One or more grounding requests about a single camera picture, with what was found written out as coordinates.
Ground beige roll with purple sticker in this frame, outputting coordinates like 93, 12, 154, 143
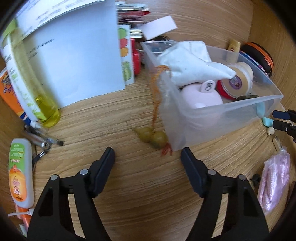
222, 62, 254, 96

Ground pink round case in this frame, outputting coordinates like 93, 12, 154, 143
179, 83, 223, 128

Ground small teal item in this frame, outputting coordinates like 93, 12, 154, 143
255, 102, 275, 128

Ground small white round badge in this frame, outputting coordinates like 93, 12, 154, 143
200, 80, 216, 93

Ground blue pencil case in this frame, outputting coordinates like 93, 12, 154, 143
239, 51, 271, 75

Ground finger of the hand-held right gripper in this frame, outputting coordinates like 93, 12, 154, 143
272, 121, 296, 142
272, 109, 296, 121

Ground orange tube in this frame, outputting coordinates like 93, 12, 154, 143
0, 70, 31, 126

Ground white paper sheets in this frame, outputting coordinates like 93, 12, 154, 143
17, 9, 126, 108

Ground orange marker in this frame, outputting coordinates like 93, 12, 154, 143
15, 205, 31, 230

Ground wooden desktop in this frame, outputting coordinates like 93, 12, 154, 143
5, 67, 292, 241

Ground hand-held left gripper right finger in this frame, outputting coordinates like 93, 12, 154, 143
180, 147, 270, 241

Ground fruit print carton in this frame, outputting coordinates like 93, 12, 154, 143
118, 24, 136, 85

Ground clear plastic storage box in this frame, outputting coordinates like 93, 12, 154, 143
140, 40, 284, 151

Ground small white box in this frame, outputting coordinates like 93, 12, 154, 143
141, 16, 177, 41

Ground orange and black round case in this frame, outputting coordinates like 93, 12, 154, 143
240, 42, 274, 77

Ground red round item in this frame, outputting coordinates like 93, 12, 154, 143
216, 79, 234, 100

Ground pink rope in plastic bag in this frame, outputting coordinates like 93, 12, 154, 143
257, 146, 290, 217

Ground olive gourd charm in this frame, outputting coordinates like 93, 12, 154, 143
134, 65, 173, 158

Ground red carton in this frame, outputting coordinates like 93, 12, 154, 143
131, 38, 141, 76

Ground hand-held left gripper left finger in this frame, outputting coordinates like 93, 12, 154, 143
26, 147, 115, 241

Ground green and orange flat bottle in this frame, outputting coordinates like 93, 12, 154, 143
9, 138, 35, 208

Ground white cloth pouch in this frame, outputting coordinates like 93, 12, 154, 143
157, 40, 237, 88

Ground white folded paper sheet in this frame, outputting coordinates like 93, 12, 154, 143
14, 0, 116, 40

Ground yellow spray bottle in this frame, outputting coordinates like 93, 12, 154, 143
0, 19, 61, 128

